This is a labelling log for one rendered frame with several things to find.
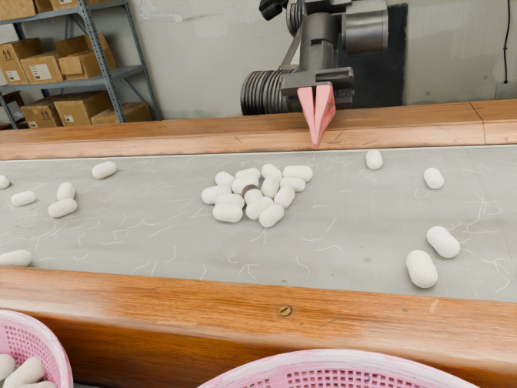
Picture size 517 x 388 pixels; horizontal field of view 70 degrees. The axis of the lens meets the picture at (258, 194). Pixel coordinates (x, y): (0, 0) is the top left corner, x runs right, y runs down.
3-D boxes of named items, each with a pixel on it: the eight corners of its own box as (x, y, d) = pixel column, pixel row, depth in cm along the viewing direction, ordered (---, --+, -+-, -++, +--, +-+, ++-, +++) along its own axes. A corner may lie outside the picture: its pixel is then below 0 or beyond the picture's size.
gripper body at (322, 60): (352, 78, 49) (352, 32, 52) (278, 85, 52) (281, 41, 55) (354, 104, 55) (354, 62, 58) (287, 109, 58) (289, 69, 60)
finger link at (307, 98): (350, 132, 47) (350, 69, 50) (294, 135, 49) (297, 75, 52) (351, 155, 53) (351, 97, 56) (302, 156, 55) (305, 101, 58)
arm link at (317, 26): (304, 35, 61) (298, 9, 56) (347, 31, 59) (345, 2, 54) (301, 71, 59) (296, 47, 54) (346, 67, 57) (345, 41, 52)
